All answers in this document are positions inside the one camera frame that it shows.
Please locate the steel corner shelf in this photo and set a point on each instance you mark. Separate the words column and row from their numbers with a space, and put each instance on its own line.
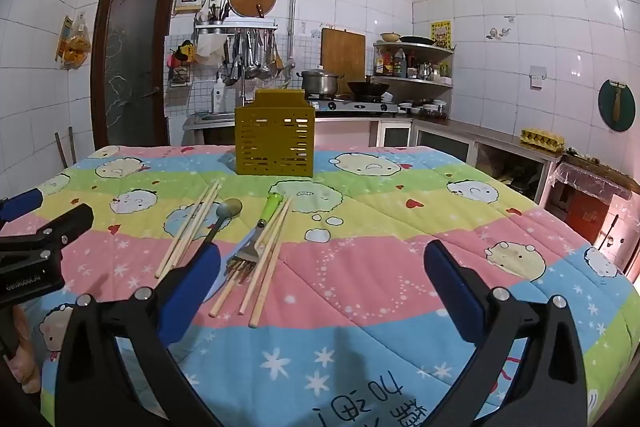
column 430, row 82

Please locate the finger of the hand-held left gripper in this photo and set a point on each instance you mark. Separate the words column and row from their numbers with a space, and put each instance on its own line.
column 22, row 202
column 55, row 227

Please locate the steel cooking pot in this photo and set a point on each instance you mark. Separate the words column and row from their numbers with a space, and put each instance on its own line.
column 319, row 82

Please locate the pink kitchen counter cabinet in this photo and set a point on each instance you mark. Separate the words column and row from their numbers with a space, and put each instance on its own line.
column 450, row 142

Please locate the white wall socket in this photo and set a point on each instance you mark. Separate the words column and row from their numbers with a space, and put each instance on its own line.
column 538, row 77

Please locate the orange cooking oil bottle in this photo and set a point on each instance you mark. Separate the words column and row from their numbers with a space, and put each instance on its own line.
column 384, row 63

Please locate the colourful printed blanket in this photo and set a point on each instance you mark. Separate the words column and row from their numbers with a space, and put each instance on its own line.
column 380, row 227

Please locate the pink lace cloth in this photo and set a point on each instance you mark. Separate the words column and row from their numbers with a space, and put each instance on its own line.
column 590, row 182

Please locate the yellow slotted utensil holder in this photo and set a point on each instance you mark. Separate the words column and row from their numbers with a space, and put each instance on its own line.
column 275, row 137

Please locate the leaning wooden sticks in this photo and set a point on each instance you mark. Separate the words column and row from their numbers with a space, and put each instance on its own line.
column 64, row 149

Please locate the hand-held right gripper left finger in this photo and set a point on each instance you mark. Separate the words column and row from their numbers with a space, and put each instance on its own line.
column 200, row 274

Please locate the black wok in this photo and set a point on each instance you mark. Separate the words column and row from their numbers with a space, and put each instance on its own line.
column 367, row 88

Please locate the red box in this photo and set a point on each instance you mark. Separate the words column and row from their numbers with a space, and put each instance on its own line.
column 585, row 214

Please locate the beige bowl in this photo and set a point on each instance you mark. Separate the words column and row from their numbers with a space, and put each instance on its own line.
column 390, row 37

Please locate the beige wall controller box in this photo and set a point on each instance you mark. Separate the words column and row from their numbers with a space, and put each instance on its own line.
column 187, row 3

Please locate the wall stickers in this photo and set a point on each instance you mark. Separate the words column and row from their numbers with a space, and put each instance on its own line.
column 500, row 33

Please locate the rectangular wooden cutting board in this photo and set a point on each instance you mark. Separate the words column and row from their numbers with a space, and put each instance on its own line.
column 343, row 54

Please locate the plastic bag with yellow contents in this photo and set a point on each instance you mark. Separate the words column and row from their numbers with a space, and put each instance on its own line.
column 75, row 44

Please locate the yellow wall poster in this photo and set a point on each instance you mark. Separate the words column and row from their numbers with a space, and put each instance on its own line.
column 441, row 34

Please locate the dark sauce bottle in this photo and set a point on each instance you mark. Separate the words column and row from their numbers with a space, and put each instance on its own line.
column 399, row 64

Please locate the steel gas stove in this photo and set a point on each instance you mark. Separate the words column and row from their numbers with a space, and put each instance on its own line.
column 350, row 106

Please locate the stacked bowls on counter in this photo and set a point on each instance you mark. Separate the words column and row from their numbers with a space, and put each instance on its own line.
column 425, row 108

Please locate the steel sink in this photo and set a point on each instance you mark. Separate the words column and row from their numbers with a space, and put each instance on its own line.
column 207, row 119

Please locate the small steel kettle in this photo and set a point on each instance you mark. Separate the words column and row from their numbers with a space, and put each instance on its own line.
column 425, row 71

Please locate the white soap dispenser bottle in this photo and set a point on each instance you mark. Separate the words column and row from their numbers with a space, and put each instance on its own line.
column 218, row 94

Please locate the flat black pan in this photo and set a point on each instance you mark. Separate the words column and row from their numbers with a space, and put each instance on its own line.
column 417, row 40

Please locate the person's left hand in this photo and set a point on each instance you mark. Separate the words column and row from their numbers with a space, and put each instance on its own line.
column 24, row 357

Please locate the yellow egg carton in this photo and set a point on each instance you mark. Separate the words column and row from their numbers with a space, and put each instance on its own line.
column 542, row 139

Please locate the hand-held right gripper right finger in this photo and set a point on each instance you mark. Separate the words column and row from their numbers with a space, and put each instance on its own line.
column 452, row 287

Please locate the steel rack with hanging ladles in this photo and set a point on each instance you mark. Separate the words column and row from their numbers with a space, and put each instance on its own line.
column 240, row 52

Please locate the round green wall board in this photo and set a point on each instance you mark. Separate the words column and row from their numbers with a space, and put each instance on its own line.
column 607, row 107

